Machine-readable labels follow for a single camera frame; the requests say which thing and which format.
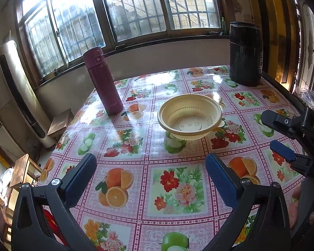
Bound large red glass plate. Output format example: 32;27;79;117
43;209;58;239

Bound clear plastic bag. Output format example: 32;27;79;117
296;86;314;113

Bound barred window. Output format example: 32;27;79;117
14;0;225;84

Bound black cylindrical container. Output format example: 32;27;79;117
229;22;263;87

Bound fruit-printed tablecloth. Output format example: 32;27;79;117
38;65;314;251

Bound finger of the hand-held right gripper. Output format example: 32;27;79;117
260;110;301;139
270;140;312;176

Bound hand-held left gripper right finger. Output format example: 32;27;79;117
205;153;291;251

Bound standing air conditioner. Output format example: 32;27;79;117
0;40;55;151

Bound wooden stool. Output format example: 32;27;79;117
47;108;74;143
9;154;44;189

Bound person's right hand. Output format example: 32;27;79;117
289;184;314;229

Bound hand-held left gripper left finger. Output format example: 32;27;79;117
12;153;98;251

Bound white cloth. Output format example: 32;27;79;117
0;169;15;192

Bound purple thermos bottle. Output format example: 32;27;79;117
83;46;124;116

